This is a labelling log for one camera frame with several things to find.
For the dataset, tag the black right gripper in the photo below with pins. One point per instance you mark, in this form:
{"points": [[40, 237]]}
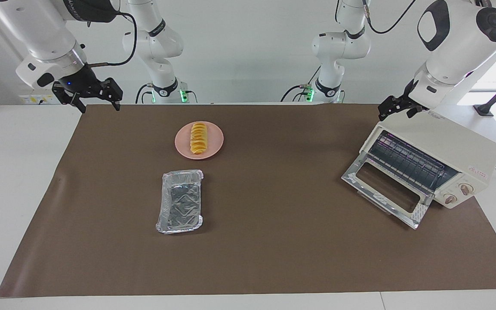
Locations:
{"points": [[82, 82]]}

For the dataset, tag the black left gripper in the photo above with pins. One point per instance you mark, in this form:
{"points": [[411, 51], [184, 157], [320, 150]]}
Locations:
{"points": [[405, 103]]}

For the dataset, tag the golden ridged bread loaf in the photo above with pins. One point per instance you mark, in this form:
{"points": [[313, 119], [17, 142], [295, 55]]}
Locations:
{"points": [[198, 137]]}

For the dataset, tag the aluminium foil baking tray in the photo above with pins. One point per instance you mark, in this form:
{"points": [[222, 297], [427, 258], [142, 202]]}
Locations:
{"points": [[181, 202]]}

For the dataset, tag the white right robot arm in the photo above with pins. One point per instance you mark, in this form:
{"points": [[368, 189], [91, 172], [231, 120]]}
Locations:
{"points": [[45, 30]]}

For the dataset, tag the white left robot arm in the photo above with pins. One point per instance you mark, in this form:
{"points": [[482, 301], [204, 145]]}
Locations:
{"points": [[458, 38]]}

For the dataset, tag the cream toaster oven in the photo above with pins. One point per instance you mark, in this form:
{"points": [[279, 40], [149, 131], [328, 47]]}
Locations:
{"points": [[458, 144]]}

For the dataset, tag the glass oven door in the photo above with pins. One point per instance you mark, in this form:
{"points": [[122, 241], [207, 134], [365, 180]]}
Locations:
{"points": [[361, 183]]}

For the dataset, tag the beige oven knob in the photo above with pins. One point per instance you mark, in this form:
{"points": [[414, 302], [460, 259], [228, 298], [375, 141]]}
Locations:
{"points": [[466, 188], [450, 199]]}

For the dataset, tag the white power strip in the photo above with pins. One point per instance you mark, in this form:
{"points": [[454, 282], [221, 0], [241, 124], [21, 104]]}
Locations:
{"points": [[37, 100]]}

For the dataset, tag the pink round plate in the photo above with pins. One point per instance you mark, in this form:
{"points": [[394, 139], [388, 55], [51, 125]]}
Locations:
{"points": [[215, 140]]}

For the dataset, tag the brown table mat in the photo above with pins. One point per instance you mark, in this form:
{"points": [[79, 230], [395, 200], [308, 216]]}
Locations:
{"points": [[273, 241]]}

